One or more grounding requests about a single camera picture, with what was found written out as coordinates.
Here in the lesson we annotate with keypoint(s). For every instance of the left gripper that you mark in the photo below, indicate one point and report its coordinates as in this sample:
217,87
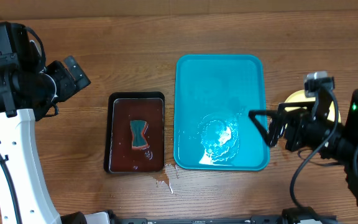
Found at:
69,86

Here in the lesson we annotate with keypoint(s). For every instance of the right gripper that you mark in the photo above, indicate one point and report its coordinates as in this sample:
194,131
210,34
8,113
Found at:
282,125

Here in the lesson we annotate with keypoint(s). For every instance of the yellow-green plate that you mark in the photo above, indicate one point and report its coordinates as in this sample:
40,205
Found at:
299,96

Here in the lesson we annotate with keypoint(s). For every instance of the green orange sponge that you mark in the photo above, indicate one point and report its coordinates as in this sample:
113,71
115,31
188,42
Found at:
138,130

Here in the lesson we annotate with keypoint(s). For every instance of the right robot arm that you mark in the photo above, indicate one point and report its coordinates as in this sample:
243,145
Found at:
346,156

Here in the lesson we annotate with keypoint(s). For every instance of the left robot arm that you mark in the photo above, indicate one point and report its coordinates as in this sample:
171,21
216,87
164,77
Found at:
30,89

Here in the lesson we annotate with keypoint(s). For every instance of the black water basin tray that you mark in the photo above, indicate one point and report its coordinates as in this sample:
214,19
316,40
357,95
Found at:
124,107

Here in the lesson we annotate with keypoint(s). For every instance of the teal plastic serving tray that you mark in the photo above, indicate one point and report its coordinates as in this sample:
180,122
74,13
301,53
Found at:
213,96

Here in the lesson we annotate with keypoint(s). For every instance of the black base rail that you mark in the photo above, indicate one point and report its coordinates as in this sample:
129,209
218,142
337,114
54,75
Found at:
107,217

